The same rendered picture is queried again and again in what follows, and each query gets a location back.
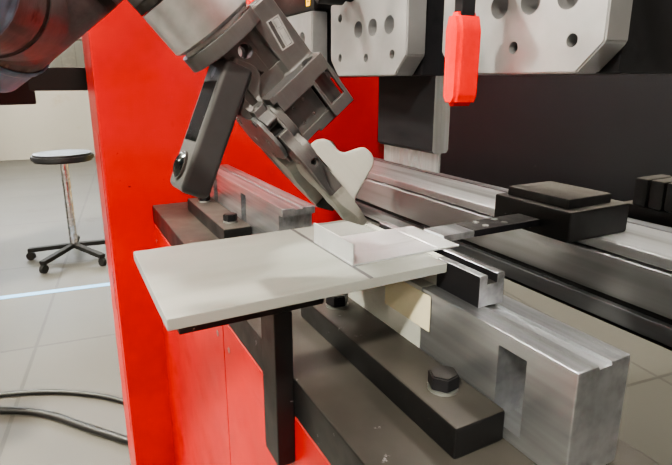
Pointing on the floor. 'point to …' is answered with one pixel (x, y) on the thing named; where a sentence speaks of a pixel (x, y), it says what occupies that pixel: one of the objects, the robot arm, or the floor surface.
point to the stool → (65, 207)
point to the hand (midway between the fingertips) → (335, 213)
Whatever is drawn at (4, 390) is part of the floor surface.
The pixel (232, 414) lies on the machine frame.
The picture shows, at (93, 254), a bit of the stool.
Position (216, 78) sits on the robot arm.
